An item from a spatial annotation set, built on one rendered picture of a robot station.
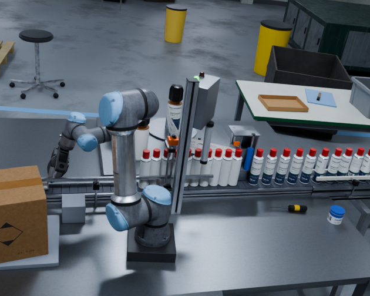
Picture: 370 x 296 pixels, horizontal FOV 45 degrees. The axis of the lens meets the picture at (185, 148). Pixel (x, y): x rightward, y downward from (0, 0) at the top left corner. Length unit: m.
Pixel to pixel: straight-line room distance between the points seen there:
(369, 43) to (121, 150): 6.39
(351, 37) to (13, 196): 6.44
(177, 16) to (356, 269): 6.16
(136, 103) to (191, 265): 0.72
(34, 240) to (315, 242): 1.23
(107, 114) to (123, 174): 0.24
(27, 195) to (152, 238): 0.52
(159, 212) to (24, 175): 0.55
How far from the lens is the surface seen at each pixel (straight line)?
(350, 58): 7.65
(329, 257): 2.13
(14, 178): 1.84
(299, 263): 2.04
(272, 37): 6.67
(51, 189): 2.18
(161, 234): 1.85
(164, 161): 2.14
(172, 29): 7.77
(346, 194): 2.62
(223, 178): 2.27
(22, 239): 1.81
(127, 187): 1.67
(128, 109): 1.57
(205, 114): 1.88
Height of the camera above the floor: 2.12
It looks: 29 degrees down
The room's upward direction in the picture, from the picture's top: 8 degrees clockwise
